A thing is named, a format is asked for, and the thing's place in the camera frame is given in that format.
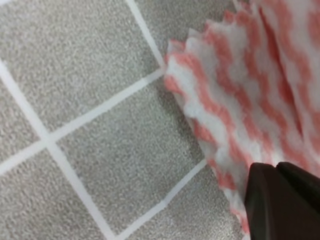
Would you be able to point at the grey checked tablecloth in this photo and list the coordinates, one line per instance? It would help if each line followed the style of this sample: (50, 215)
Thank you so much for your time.
(92, 145)

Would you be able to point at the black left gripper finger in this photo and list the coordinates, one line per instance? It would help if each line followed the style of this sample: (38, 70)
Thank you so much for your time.
(282, 202)

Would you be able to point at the pink white striped towel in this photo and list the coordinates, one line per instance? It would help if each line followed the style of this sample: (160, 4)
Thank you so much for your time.
(250, 87)

